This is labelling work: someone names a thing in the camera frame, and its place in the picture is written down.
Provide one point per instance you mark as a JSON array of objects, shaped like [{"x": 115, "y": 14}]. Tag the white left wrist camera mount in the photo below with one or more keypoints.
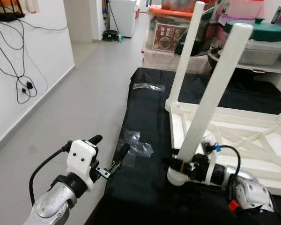
[{"x": 82, "y": 157}]

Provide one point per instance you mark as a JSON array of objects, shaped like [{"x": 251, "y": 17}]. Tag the dark green lidded tray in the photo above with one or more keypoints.
[{"x": 271, "y": 30}]

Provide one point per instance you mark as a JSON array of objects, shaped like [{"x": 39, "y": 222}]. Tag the white floor appliance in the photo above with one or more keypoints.
[{"x": 124, "y": 16}]

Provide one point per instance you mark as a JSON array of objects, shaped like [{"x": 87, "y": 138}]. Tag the black plastic bag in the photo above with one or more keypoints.
[{"x": 206, "y": 42}]

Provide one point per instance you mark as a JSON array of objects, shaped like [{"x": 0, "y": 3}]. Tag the clear tape patch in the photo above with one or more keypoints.
[{"x": 143, "y": 147}]

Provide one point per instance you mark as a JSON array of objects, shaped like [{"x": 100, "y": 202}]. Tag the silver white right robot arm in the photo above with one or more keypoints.
[{"x": 250, "y": 192}]

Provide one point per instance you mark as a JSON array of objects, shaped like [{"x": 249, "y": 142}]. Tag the black coiled floor item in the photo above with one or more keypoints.
[{"x": 111, "y": 35}]

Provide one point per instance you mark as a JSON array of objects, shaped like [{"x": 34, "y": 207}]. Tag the black plug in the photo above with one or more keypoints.
[{"x": 29, "y": 85}]

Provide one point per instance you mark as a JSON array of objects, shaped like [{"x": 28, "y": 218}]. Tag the beige patterned cloth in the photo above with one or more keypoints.
[{"x": 159, "y": 61}]

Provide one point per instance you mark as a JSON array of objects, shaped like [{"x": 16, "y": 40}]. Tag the clear plastic storage container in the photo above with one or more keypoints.
[{"x": 267, "y": 54}]

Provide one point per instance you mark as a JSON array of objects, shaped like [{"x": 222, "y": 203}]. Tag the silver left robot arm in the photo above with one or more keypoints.
[{"x": 56, "y": 206}]

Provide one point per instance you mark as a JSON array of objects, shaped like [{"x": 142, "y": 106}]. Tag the white plastic children table top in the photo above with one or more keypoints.
[{"x": 253, "y": 115}]

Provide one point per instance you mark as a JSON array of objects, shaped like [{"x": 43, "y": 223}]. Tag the clear bin with orange lid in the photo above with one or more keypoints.
[{"x": 168, "y": 11}]

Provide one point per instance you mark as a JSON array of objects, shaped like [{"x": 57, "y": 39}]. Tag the red printed food box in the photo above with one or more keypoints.
[{"x": 168, "y": 37}]

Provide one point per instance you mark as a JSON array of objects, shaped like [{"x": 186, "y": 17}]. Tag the black cloth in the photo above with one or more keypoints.
[{"x": 136, "y": 201}]

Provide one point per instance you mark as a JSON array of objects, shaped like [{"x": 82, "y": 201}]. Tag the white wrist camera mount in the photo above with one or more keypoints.
[
  {"x": 210, "y": 140},
  {"x": 82, "y": 157}
]

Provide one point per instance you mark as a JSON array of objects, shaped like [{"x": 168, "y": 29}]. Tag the clear plastic film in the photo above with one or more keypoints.
[{"x": 147, "y": 86}]

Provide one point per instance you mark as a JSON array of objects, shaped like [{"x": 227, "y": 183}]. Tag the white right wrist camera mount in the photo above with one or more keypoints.
[{"x": 210, "y": 140}]

